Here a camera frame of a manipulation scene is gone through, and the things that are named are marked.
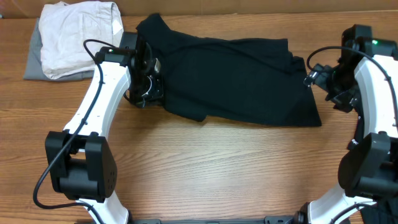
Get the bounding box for black t-shirt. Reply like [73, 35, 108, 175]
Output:
[137, 14, 322, 127]

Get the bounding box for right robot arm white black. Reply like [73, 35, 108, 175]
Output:
[284, 24, 397, 223]

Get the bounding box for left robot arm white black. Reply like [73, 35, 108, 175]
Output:
[34, 32, 164, 223]

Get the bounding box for beige folded trousers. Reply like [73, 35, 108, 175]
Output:
[39, 1, 124, 80]

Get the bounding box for grey folded garment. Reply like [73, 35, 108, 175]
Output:
[23, 18, 94, 82]

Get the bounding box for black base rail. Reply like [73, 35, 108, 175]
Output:
[129, 216, 293, 224]

